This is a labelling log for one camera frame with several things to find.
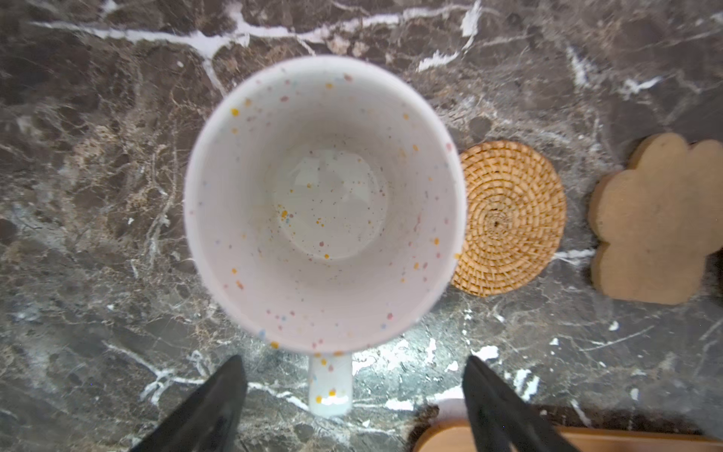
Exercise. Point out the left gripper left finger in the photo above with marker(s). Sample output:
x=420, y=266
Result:
x=208, y=419

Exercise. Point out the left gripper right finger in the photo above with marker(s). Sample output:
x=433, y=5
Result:
x=500, y=420

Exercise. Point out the rattan woven round coaster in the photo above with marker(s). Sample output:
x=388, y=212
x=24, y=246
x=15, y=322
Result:
x=516, y=216

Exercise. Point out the white speckled mug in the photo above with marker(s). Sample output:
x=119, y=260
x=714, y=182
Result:
x=325, y=211

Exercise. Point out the cork paw-shaped coaster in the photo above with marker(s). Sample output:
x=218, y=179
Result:
x=658, y=221

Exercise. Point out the orange rectangular tray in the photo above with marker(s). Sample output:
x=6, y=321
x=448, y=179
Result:
x=458, y=436

